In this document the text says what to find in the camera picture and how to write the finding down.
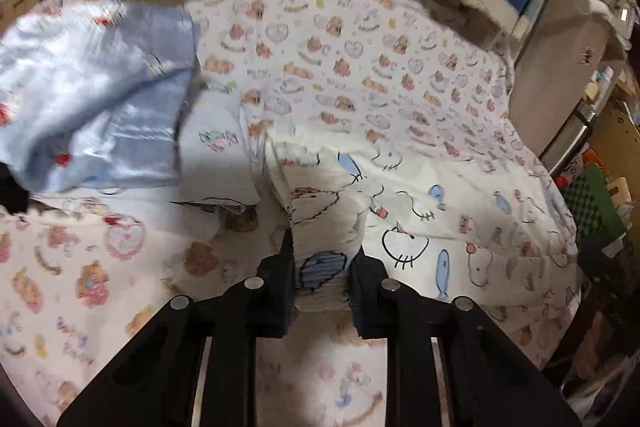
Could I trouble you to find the white cat fish print pants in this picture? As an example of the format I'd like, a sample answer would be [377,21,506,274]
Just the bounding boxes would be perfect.
[262,127,583,315]

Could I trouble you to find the bear print bed sheet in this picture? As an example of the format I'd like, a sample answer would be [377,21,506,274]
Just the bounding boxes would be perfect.
[0,0,581,427]

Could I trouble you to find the beige cabinet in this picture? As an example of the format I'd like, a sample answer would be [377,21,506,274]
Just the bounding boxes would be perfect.
[509,0,627,158]

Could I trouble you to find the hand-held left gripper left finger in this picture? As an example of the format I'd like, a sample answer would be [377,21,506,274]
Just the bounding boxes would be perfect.
[56,227,297,427]

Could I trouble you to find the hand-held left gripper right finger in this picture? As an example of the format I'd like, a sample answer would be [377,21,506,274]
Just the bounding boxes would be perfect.
[349,251,584,427]

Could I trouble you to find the light blue satin cloth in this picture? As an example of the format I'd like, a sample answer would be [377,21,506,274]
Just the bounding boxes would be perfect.
[0,4,202,196]

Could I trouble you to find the pale blue printed cloth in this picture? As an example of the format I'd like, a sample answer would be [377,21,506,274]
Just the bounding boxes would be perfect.
[170,99,262,219]

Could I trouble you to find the green checkered basket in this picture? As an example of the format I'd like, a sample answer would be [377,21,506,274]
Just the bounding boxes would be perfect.
[564,162,629,259]

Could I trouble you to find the metal rail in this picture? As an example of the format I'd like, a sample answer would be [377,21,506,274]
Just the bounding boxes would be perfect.
[541,107,601,174]

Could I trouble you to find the glass jar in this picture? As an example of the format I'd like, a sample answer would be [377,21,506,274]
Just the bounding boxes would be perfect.
[612,0,639,26]

